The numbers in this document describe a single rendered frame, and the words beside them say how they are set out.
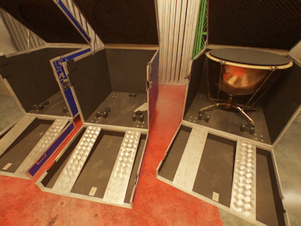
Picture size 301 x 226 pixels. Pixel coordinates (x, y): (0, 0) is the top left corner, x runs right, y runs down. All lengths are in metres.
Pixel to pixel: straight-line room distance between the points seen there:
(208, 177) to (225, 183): 0.17
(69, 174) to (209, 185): 1.37
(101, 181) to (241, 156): 1.46
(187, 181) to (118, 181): 0.66
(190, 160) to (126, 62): 1.74
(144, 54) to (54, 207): 2.10
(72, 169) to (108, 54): 1.73
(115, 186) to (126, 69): 1.76
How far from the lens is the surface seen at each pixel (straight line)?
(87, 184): 1.62
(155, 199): 1.47
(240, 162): 1.78
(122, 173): 1.53
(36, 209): 1.73
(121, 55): 2.47
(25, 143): 2.40
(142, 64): 2.40
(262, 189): 1.81
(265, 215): 1.69
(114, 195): 1.49
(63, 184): 1.71
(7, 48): 3.77
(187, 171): 1.58
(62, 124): 2.22
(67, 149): 1.88
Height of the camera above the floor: 1.34
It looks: 34 degrees down
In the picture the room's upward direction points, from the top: straight up
